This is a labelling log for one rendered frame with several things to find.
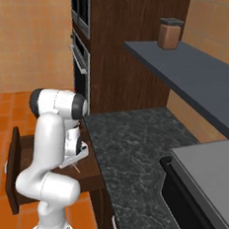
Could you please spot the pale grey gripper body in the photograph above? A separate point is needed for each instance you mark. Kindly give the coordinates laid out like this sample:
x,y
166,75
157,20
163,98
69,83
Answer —
x,y
80,153

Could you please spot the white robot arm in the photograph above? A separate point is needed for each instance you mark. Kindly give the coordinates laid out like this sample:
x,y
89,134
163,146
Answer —
x,y
46,136

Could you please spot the thin pale straw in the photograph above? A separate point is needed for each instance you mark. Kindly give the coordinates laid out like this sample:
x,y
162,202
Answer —
x,y
77,168

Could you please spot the dark wood open drawer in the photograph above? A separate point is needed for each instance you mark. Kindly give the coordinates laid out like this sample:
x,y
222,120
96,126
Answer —
x,y
15,173

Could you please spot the dark wood cupboard door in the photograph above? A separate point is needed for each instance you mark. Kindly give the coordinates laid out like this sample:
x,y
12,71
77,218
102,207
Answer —
x,y
103,214

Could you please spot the tall dark wood cabinet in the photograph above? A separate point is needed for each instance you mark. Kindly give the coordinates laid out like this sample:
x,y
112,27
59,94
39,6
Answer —
x,y
130,71

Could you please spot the grey and black hob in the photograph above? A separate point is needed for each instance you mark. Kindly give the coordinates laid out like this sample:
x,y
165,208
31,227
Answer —
x,y
205,184

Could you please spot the black built-in microwave oven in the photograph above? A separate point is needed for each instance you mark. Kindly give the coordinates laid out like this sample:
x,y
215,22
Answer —
x,y
82,7

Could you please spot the brown jar with dark lid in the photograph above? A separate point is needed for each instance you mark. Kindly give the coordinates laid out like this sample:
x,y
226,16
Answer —
x,y
170,34

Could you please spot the dark grey wall shelf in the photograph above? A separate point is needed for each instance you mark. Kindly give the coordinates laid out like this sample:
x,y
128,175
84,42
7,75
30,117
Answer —
x,y
189,77

